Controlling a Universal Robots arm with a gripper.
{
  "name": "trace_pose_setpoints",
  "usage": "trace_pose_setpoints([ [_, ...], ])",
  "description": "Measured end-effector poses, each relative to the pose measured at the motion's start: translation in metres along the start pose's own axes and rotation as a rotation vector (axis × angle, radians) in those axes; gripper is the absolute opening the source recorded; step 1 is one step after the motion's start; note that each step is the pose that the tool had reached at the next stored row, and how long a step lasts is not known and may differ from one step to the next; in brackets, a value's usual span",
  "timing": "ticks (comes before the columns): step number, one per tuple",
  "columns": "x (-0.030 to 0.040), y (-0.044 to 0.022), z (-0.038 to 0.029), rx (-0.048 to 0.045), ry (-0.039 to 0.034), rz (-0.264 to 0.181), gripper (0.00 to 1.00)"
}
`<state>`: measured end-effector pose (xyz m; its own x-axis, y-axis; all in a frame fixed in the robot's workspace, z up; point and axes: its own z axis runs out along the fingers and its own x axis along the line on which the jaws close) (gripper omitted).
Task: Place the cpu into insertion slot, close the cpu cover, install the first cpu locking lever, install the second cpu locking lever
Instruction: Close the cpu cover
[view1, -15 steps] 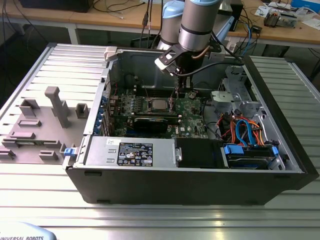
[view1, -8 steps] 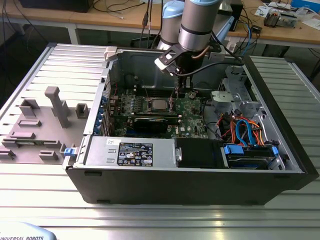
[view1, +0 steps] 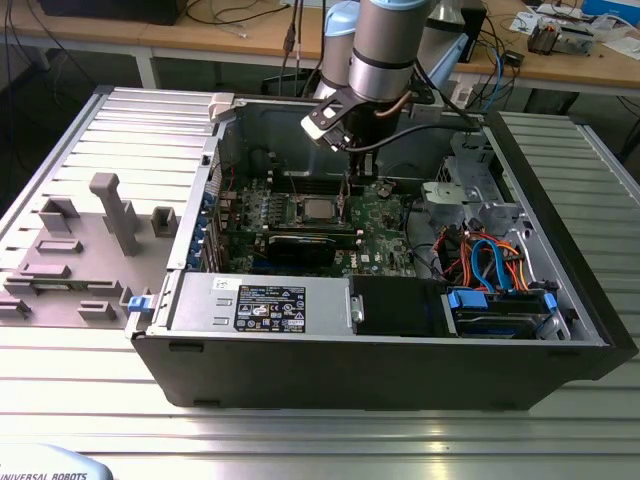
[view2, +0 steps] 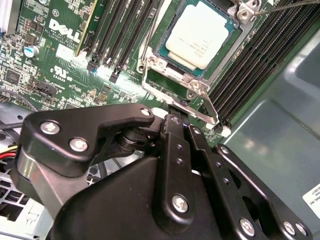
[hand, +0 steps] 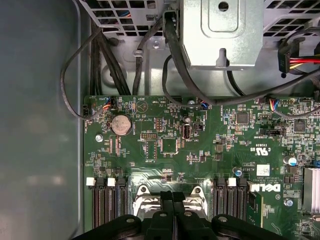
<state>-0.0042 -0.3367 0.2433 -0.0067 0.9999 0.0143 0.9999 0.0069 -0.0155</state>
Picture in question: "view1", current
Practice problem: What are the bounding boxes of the silver CPU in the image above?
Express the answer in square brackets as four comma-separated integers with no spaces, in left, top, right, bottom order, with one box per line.
[301,198,338,220]

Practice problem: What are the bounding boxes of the blue cardboard box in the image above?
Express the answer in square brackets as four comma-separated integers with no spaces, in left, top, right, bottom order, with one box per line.
[581,0,640,19]

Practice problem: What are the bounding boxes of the black PC case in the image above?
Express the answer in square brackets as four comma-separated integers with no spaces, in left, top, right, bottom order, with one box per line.
[124,94,639,412]

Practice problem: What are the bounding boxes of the metal socket cover frame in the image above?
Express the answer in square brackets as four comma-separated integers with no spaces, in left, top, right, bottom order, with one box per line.
[337,175,350,224]

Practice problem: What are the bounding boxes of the grey parts rack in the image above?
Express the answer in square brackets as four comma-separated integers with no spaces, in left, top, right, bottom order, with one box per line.
[0,171,182,330]

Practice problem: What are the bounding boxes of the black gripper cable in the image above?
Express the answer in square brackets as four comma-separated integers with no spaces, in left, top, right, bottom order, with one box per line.
[343,107,482,152]

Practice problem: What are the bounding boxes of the black graphics card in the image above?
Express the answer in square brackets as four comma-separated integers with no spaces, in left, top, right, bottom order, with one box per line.
[266,233,338,268]

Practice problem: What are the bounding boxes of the green motherboard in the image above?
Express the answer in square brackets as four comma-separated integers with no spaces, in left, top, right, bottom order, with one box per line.
[219,172,417,277]

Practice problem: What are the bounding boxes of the thin blue cable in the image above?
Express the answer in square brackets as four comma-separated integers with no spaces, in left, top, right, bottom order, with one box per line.
[491,42,508,109]

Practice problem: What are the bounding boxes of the orange cable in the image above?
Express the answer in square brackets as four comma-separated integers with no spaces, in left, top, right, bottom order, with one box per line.
[458,228,530,292]

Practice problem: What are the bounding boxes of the black upright box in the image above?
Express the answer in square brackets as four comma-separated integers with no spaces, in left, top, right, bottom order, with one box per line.
[464,7,489,65]

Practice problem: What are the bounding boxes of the red cable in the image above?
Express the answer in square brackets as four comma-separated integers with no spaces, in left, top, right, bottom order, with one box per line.
[431,226,452,262]

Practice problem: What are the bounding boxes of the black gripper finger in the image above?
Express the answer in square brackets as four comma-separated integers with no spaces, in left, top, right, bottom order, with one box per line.
[361,151,377,197]
[349,151,363,196]

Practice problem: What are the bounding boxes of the silver metal drive cage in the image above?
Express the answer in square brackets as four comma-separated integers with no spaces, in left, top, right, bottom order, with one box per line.
[419,128,532,237]

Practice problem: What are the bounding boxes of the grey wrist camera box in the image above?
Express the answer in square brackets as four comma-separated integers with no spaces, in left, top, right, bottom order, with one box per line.
[406,101,444,119]

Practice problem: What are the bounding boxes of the wooden desk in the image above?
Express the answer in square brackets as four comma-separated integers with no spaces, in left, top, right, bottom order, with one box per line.
[0,0,640,95]

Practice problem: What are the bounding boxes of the green RAM stick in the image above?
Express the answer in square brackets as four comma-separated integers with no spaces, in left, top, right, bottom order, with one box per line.
[28,281,90,293]

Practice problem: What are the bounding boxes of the copper tube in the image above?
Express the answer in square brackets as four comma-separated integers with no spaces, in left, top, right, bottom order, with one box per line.
[374,91,412,122]

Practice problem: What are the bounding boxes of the finned CPU cooler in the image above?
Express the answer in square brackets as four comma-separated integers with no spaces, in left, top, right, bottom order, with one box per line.
[526,21,562,57]

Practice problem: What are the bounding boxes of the CPU socket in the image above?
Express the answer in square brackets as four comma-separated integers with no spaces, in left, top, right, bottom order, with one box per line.
[291,191,352,228]

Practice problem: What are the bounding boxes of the blue disk carrier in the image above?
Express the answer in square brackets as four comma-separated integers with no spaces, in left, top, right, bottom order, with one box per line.
[447,285,559,342]

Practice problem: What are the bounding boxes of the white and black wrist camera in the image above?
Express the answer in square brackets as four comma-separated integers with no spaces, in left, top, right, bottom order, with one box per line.
[299,96,348,152]

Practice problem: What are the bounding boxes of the white paper sheet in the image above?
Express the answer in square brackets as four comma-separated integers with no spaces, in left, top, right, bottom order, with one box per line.
[509,11,540,34]

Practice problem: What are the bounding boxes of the pale grey plastic clip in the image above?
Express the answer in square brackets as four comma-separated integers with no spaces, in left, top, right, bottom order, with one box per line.
[206,93,237,124]

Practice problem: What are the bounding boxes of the RAM slot with white clips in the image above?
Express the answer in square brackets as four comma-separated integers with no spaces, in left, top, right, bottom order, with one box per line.
[269,171,351,179]
[270,179,351,188]

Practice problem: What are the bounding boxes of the silver power supply unit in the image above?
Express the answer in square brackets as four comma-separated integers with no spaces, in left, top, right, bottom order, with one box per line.
[166,272,352,337]

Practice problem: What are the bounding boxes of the blue flat cable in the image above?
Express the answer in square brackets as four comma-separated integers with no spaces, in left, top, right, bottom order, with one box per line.
[471,238,517,295]

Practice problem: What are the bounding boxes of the grey device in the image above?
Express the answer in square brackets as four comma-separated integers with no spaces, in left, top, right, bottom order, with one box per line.
[556,22,599,57]

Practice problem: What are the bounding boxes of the hard disk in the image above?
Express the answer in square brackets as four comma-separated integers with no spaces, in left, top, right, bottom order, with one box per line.
[455,308,545,342]

